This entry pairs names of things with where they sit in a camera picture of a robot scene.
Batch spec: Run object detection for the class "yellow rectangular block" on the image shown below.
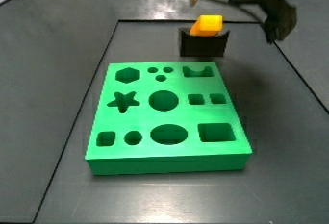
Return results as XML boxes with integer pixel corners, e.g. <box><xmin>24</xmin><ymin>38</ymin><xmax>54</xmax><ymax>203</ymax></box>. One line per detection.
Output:
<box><xmin>189</xmin><ymin>15</ymin><xmax>223</xmax><ymax>37</ymax></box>

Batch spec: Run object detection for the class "green foam shape board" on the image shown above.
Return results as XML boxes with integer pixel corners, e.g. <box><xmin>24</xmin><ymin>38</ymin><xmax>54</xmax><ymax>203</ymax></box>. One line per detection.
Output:
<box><xmin>84</xmin><ymin>62</ymin><xmax>251</xmax><ymax>175</ymax></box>

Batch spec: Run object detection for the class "black L-shaped fixture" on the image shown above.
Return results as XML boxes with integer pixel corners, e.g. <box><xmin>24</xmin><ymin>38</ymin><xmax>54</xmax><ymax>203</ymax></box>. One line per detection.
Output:
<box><xmin>179</xmin><ymin>28</ymin><xmax>229</xmax><ymax>57</ymax></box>

